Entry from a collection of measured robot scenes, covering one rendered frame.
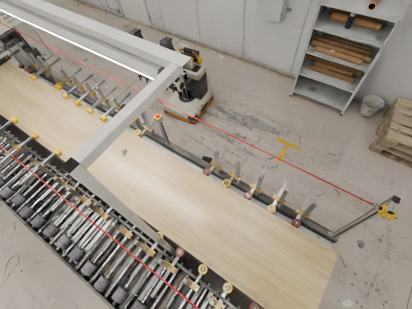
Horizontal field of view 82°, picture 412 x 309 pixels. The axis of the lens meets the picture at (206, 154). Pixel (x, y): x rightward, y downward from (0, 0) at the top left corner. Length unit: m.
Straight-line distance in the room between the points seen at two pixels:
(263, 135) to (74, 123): 2.70
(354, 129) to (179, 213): 3.07
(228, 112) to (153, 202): 2.26
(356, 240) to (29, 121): 4.37
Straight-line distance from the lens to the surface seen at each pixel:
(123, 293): 2.48
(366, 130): 4.45
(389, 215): 1.85
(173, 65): 1.15
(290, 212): 2.66
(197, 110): 3.88
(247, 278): 2.27
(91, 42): 1.63
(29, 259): 4.07
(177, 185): 2.51
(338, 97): 4.56
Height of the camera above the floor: 3.16
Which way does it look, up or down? 59 degrees down
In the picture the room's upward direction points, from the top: 9 degrees counter-clockwise
